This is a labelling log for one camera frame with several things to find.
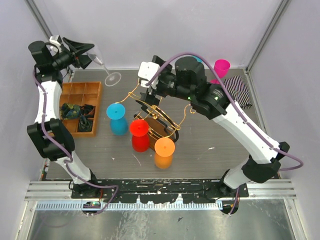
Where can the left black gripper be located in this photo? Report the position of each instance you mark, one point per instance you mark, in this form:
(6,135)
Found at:
(76,48)

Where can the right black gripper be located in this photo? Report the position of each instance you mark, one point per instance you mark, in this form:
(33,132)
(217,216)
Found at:
(148,96)

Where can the clear champagne flute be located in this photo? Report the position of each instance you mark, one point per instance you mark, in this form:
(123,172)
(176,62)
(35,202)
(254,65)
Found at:
(112,78)

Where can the blue wine glass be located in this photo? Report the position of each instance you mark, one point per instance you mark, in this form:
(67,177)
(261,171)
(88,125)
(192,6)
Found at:
(198,59)
(118,123)

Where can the pink wine glass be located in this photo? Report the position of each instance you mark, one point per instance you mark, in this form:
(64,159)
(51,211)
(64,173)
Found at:
(221,67)

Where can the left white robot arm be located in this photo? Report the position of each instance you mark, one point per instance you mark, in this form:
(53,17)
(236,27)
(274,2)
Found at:
(49,135)

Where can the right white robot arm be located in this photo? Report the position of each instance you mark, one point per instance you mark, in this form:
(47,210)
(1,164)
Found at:
(184,77)

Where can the red wine glass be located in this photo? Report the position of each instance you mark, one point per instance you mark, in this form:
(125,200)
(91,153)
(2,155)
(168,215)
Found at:
(140,141)

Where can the orange wine glass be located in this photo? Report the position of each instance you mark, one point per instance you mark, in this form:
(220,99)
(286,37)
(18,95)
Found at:
(164,149)

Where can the wooden compartment tray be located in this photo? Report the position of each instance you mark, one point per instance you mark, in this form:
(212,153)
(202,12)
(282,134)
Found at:
(81,93)

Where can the dark patterned rolled cloth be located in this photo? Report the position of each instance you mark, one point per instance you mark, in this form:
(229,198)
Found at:
(85,121)

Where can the green patterned rolled cloth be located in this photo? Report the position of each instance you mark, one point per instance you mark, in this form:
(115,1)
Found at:
(69,111)

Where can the striped black white cloth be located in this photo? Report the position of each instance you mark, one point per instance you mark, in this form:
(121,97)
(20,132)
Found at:
(238,89)

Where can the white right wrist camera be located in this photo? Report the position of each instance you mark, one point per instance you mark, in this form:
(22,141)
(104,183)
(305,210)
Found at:
(145,73)

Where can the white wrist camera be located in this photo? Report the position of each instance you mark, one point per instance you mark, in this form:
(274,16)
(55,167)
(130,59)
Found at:
(145,73)
(56,41)

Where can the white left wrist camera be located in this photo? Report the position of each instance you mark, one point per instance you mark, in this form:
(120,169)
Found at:
(56,41)

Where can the gold wire glass rack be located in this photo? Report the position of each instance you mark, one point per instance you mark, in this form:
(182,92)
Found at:
(160,125)

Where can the black mounting base plate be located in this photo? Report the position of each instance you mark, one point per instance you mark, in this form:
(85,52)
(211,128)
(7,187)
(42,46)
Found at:
(158,191)

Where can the grey slotted cable duct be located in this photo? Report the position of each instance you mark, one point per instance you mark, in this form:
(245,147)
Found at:
(85,205)

